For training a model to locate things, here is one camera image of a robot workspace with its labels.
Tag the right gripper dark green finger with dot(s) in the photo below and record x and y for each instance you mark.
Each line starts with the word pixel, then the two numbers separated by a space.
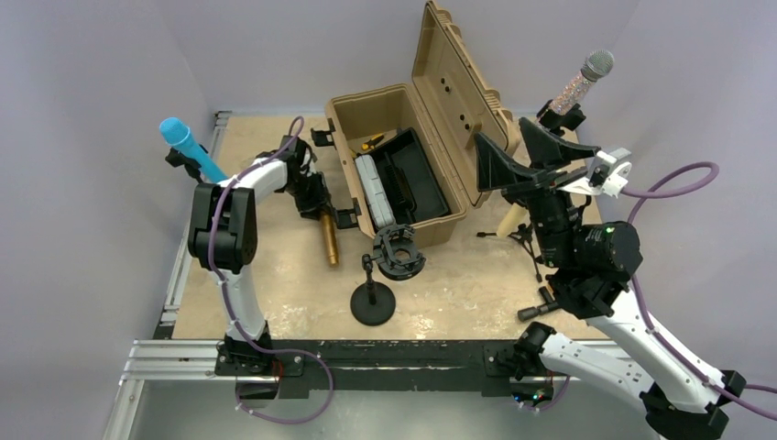
pixel 496 170
pixel 548 151

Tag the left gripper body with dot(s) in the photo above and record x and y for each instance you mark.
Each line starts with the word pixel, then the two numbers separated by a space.
pixel 309 193

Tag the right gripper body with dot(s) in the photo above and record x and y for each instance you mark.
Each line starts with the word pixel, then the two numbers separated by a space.
pixel 551 212

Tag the blue microphone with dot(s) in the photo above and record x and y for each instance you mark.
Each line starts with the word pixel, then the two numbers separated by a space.
pixel 179 136

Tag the black round-base mic stand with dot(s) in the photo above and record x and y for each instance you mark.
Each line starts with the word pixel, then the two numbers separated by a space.
pixel 192 167

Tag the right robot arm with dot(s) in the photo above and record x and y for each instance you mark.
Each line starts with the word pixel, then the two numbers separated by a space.
pixel 592 268

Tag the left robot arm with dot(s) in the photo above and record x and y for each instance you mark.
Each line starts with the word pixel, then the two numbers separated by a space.
pixel 223 238

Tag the black clip mic stand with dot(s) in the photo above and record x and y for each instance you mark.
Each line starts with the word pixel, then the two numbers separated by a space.
pixel 560 124

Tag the gold microphone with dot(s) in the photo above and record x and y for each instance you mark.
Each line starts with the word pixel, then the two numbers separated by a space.
pixel 329 239

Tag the cream yellow microphone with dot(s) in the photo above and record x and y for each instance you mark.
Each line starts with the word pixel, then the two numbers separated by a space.
pixel 510 222

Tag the glitter silver microphone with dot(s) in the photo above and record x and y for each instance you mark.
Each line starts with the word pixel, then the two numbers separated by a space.
pixel 597 65

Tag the grey small parts case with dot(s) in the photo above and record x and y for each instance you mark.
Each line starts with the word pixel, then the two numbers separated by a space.
pixel 377 198

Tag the yellow black tool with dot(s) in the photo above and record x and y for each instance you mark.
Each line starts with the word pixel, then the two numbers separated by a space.
pixel 372 142

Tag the tan plastic toolbox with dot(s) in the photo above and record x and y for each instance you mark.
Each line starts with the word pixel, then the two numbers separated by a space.
pixel 447 101

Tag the black toolbox tray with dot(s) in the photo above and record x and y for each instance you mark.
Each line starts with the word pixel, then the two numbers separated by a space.
pixel 413 191

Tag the black cylindrical adapter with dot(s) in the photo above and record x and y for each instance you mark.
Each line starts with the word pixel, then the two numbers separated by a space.
pixel 549 305

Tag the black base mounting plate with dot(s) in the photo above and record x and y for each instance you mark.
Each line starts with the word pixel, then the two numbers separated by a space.
pixel 492 368

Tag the black tripod shock-mount stand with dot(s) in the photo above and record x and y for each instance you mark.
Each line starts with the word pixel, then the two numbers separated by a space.
pixel 523 235

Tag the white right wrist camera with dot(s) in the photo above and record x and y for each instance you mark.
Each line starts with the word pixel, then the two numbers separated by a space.
pixel 608 175

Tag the black shock-mount desk stand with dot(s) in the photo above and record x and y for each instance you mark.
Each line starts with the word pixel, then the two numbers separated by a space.
pixel 395 256

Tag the aluminium frame rails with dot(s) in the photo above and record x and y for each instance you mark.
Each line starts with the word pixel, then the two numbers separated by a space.
pixel 169 357

